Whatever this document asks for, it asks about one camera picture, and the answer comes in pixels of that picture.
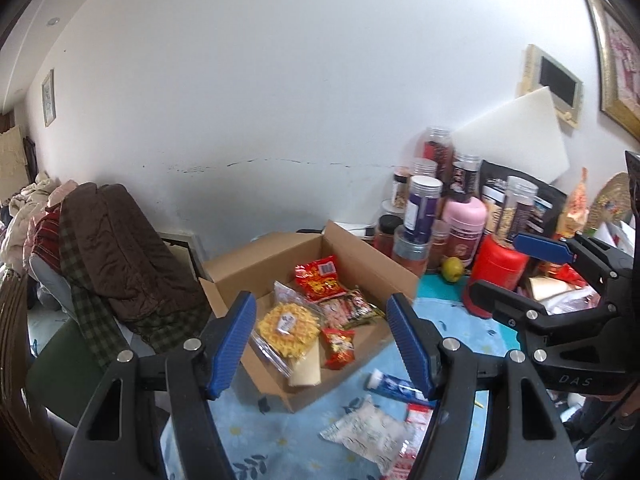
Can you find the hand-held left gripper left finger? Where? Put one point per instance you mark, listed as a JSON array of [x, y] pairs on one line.
[[232, 345]]

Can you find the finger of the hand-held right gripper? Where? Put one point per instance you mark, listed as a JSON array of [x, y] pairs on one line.
[[542, 247], [505, 302]]

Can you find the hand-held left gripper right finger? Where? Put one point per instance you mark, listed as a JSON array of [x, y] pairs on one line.
[[410, 350]]

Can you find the blue tube with white cap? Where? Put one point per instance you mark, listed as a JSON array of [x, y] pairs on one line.
[[395, 385]]

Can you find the clear bag of yellow crisps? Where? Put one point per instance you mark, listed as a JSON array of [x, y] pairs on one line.
[[280, 345]]

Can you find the small red snack packet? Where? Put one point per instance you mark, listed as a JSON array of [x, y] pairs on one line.
[[340, 347]]

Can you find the red white snack packet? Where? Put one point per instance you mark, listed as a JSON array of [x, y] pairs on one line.
[[412, 425]]

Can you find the beige wafer packet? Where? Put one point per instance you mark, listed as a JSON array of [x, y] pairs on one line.
[[305, 372]]

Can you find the brown cardboard box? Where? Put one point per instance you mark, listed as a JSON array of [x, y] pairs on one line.
[[260, 265]]

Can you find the white printed snack packet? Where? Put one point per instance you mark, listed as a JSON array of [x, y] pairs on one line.
[[367, 427]]

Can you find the large red snack packet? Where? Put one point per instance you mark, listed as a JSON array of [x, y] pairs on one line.
[[320, 282]]

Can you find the red canister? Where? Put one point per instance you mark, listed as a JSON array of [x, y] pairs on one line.
[[495, 275]]

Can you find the red foil bag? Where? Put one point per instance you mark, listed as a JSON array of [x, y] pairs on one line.
[[567, 275]]

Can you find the beige paper carton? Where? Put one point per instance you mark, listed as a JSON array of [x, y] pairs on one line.
[[545, 289]]

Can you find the black pouch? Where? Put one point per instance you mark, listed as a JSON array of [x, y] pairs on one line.
[[547, 205]]

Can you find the granola jar black label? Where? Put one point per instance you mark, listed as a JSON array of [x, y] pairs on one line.
[[517, 210]]

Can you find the red gold snack bag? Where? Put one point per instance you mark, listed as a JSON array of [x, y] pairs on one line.
[[572, 210]]

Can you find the green lime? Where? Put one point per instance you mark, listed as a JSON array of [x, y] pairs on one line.
[[454, 269]]

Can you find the teal table cover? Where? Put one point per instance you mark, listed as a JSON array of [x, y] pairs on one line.
[[435, 287]]

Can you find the golden red snack packet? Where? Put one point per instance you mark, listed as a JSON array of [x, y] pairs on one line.
[[350, 310]]

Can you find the pink bottle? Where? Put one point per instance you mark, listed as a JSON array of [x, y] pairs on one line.
[[465, 230]]

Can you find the woven straw fan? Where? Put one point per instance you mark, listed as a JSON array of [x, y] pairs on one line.
[[610, 200]]

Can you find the brown spice jar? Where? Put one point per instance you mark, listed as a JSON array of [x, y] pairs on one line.
[[440, 245]]

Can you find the clear jar of red powder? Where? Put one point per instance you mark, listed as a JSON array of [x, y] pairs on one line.
[[412, 255]]

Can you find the dark label clear jar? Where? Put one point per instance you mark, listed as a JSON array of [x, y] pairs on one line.
[[465, 177]]

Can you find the white framed board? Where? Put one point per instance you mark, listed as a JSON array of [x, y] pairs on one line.
[[182, 250]]

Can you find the black lid spice jar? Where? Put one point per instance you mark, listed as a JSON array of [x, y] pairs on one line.
[[389, 235]]

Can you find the white foam board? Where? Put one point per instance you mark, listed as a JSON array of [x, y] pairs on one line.
[[515, 130]]

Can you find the blue floral tablecloth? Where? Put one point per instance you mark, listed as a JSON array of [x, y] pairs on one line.
[[310, 440]]

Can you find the purple label jar white lid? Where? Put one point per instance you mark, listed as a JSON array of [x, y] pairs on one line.
[[422, 210]]

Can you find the white flat box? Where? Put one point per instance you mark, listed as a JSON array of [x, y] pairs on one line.
[[355, 227]]

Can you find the tall jar of red dates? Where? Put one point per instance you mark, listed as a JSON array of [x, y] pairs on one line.
[[437, 152]]

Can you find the empty clear jar white lid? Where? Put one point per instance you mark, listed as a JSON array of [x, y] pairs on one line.
[[425, 167]]

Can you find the green checked cloth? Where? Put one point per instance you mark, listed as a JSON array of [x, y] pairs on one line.
[[85, 320]]

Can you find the small brown label jar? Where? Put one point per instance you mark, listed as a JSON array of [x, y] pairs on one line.
[[401, 190]]

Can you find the brown jacket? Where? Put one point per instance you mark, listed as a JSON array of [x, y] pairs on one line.
[[115, 240]]

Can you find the dark green chair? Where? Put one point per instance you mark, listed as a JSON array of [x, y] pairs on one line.
[[65, 370]]

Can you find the gold framed picture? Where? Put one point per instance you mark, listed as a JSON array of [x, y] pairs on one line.
[[620, 70]]

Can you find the brown wooden furniture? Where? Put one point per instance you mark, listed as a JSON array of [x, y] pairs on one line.
[[15, 360]]

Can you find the red striped cloth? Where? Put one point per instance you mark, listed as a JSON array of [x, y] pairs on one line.
[[45, 232]]

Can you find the pile of cream clothes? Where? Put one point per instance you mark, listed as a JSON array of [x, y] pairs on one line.
[[25, 205]]

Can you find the beige hanging cloth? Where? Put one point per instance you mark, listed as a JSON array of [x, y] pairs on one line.
[[12, 165]]

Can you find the cream wall intercom panel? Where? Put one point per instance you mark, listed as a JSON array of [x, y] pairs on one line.
[[552, 80]]

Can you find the small framed wall picture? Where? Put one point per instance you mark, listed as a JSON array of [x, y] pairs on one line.
[[47, 97]]

